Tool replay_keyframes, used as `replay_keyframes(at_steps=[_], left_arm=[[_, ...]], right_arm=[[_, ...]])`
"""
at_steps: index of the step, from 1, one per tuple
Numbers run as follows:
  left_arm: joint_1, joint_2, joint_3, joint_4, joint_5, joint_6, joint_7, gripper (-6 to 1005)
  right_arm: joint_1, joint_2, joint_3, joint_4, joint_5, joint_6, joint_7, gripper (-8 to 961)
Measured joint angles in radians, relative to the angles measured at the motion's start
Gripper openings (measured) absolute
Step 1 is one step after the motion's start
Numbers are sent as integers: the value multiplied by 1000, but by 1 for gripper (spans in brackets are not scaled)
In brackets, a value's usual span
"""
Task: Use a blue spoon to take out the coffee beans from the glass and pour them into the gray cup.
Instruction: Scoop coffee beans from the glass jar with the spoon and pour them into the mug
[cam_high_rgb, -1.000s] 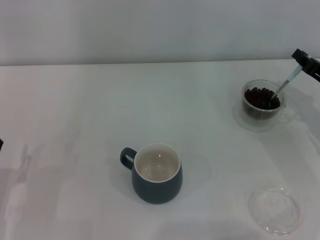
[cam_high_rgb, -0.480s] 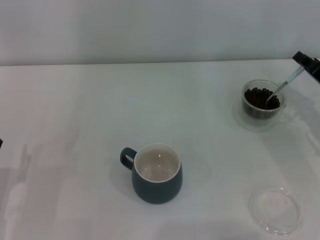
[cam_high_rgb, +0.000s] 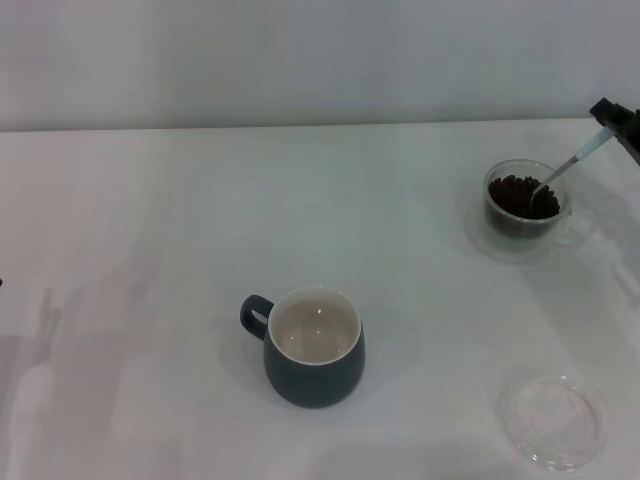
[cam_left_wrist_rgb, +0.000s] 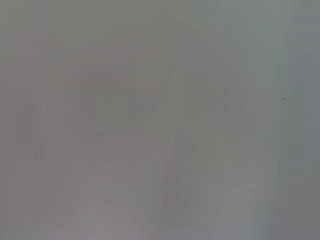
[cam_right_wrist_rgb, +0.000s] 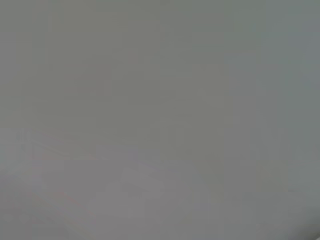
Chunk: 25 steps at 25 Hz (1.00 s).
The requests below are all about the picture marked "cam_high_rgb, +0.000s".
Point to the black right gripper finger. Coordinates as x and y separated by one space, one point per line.
612 114
632 149

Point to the dark blue-grey ceramic mug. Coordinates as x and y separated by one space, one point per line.
315 385

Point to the heap of coffee beans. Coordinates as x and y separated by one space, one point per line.
515 197

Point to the clear glass saucer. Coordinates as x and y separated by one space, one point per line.
475 237

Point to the small clear glass dish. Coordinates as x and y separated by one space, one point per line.
550 425

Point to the clear double-wall glass cup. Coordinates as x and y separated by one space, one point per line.
564 197

